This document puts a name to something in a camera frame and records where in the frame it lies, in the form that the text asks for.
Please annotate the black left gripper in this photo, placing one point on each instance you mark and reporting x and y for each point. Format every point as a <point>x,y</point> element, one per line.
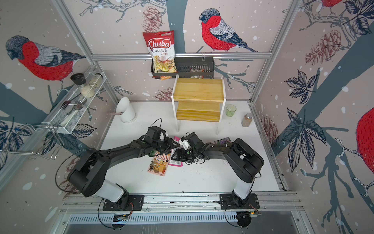
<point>170,144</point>

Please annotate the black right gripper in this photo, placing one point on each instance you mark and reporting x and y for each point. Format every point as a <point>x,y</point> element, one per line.
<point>178,157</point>

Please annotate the orange shop seed bag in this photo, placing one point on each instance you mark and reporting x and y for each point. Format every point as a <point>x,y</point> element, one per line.
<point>159,165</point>

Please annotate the pink flower seed bag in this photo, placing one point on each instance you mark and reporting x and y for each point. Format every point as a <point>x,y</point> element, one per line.
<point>176,163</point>

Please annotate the purple flower seed bag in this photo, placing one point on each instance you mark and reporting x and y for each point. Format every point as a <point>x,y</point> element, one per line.
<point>223,141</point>

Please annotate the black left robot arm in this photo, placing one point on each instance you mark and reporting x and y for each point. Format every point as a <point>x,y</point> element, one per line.
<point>89,174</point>

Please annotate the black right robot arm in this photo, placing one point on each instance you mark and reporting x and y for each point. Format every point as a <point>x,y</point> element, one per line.
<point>244,161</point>

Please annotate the wooden two-tier shelf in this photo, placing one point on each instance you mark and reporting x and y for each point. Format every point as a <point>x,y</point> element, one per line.
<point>198,100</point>

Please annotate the red Chuba chips bag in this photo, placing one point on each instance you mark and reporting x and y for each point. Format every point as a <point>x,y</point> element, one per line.
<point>162,49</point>

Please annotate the white utensil holder cup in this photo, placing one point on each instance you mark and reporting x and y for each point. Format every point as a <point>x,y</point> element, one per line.
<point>126,111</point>

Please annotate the green glass cup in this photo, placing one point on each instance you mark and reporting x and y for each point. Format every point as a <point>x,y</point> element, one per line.
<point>230,110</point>

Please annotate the brown spice jar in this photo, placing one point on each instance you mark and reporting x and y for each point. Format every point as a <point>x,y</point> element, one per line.
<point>247,120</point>

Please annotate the snack packet in basket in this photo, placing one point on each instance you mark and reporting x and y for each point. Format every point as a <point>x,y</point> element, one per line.
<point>195,71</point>

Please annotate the metal spoon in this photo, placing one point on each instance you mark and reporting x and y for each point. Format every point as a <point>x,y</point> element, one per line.
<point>77,107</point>

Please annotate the metal fork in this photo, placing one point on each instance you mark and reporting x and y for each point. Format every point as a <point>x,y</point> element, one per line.
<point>71,101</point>

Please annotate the black lid shaker jar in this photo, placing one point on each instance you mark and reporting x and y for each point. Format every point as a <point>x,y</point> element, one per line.
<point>85,88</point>

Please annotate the black wall basket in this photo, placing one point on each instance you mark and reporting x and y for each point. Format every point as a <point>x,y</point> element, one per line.
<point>184,65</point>

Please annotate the white wire wall rack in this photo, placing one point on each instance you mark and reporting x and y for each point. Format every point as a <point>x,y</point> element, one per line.
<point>63,124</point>

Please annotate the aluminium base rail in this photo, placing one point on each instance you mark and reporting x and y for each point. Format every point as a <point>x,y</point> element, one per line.
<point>158,208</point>

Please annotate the chrome wire hook rack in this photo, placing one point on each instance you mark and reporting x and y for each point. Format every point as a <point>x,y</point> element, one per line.
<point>30,141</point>

